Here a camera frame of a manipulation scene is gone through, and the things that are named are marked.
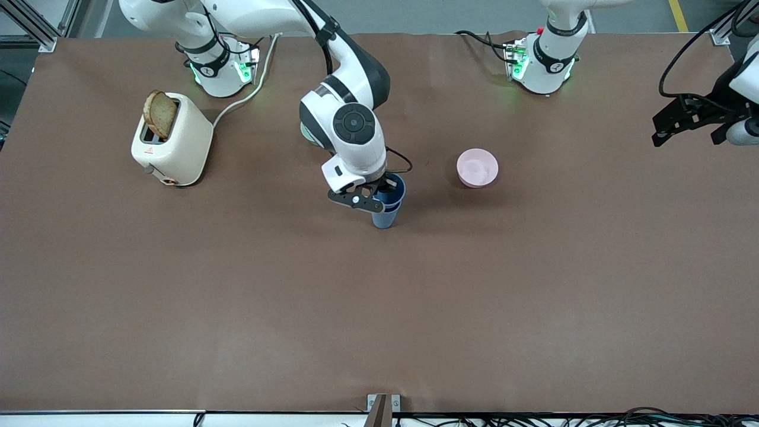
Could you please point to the brown camera post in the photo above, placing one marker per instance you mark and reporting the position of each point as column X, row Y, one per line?
column 379, row 415

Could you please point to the grey metal mounting bracket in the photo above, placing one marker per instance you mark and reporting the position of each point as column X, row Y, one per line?
column 394, row 404

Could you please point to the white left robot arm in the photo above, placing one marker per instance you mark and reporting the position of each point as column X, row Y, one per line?
column 548, row 65

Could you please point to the pale pink bowl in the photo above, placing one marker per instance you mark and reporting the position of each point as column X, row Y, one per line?
column 477, row 168

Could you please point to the brown table cover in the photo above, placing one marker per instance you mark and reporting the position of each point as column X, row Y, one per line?
column 379, row 308

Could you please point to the aluminium frame profile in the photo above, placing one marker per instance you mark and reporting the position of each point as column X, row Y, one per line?
column 719, row 37
column 44, row 41

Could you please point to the cream white toaster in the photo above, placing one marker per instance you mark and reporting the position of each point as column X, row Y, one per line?
column 184, row 142

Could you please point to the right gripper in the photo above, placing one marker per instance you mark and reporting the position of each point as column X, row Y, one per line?
column 384, row 185

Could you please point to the blue ribbed plastic cup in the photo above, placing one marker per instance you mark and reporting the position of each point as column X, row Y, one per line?
column 396, row 197
column 385, row 219

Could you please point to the brown bread slice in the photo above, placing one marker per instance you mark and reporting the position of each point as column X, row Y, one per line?
column 160, row 114

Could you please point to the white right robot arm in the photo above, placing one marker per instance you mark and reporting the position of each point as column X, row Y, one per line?
column 356, row 77

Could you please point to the mint green bowl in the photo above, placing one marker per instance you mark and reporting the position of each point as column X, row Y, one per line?
column 304, row 135

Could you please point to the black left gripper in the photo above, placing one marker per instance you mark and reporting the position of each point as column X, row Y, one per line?
column 718, row 105

